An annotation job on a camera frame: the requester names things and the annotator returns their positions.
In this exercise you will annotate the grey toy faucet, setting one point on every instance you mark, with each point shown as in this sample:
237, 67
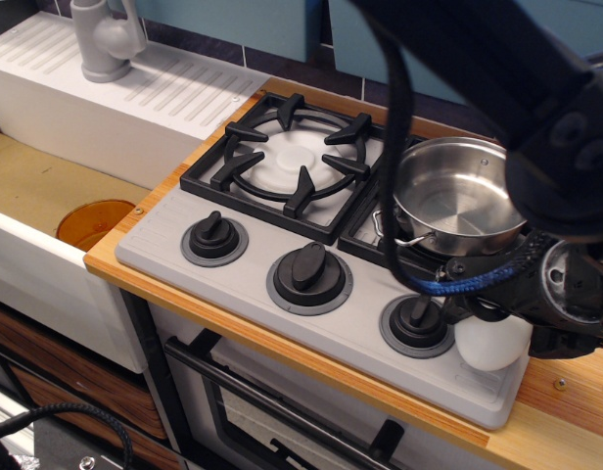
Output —
107, 45

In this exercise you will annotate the orange sink drain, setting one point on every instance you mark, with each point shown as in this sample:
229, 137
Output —
86, 225

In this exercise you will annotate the wooden drawer front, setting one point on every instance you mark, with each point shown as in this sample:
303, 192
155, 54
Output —
44, 367

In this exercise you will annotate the black middle stove knob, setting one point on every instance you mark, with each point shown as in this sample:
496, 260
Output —
309, 281

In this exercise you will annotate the toy oven door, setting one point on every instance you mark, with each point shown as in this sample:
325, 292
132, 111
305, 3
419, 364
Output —
351, 335

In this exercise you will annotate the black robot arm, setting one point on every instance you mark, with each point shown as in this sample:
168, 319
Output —
545, 104

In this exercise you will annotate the white toy sink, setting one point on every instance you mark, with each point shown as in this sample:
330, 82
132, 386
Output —
66, 141

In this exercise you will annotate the stainless steel pot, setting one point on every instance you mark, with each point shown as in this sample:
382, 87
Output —
450, 198

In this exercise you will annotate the grey toy stove top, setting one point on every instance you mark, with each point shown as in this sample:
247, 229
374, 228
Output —
152, 246

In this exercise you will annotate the black left stove knob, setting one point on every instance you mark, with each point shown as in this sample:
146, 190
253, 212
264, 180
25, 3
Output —
214, 241

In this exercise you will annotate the black stove knob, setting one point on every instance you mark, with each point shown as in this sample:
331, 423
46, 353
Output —
309, 281
214, 241
412, 326

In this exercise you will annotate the black right stove knob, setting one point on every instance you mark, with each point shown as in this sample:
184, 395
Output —
412, 326

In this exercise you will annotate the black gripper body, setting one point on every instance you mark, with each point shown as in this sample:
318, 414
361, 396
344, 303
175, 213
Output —
560, 295

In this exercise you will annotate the white egg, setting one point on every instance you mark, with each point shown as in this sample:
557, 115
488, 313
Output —
490, 346

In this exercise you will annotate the black left burner grate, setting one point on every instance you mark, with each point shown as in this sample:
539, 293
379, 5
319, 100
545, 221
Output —
290, 164

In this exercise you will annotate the black oven door handle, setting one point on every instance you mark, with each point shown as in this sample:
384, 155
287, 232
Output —
197, 357

